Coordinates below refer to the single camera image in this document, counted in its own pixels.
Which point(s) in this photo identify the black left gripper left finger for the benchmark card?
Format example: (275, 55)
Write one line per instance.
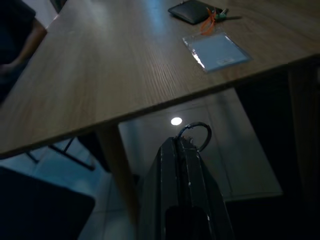
(160, 180)

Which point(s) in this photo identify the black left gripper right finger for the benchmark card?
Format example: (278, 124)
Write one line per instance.
(202, 185)

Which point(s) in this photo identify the key bunch with red fob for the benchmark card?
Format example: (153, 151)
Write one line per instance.
(208, 131)

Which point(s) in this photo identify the wooden table leg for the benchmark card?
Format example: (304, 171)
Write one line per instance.
(120, 170)

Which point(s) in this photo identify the black chair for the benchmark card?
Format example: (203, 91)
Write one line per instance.
(42, 207)

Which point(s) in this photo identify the clear plastic badge holder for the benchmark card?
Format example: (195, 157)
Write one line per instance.
(217, 51)

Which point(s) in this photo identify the black leather wallet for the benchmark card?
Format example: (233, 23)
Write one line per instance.
(190, 11)

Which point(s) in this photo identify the person's dark shirt torso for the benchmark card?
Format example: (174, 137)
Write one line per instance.
(12, 25)

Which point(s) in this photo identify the black metal chair frame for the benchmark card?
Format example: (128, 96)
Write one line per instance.
(72, 157)

